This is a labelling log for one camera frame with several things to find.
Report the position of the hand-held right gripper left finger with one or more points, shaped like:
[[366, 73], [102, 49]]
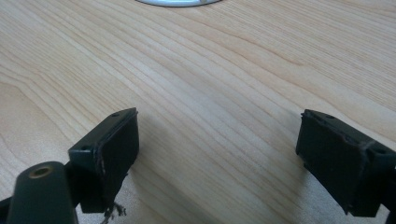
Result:
[[107, 155]]

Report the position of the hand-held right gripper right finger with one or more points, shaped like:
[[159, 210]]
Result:
[[337, 161]]

